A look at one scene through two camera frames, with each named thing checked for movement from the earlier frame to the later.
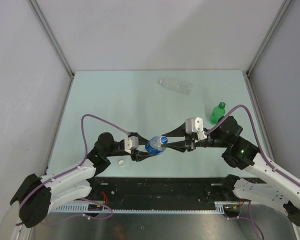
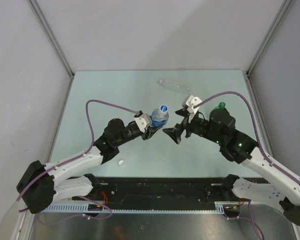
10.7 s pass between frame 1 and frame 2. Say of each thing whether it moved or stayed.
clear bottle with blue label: moved
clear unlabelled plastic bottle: stayed
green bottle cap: stayed
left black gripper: moved
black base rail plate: stayed
